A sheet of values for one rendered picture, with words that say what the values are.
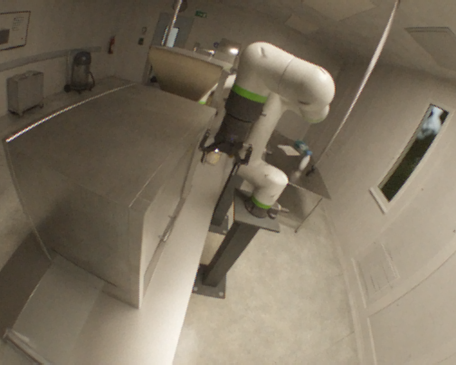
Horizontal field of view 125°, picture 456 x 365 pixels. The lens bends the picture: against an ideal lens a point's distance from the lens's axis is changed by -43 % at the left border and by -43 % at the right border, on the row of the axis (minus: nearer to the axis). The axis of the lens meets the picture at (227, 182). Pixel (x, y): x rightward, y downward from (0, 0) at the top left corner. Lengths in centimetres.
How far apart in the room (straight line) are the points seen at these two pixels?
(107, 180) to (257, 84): 37
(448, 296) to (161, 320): 208
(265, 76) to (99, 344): 91
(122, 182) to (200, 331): 143
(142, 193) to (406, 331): 230
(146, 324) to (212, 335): 95
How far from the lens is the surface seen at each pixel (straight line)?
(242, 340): 177
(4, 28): 437
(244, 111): 50
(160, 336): 81
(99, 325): 82
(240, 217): 103
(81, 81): 510
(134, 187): 38
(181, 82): 101
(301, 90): 45
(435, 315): 221
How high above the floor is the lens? 160
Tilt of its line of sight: 34 degrees down
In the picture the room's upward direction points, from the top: 24 degrees clockwise
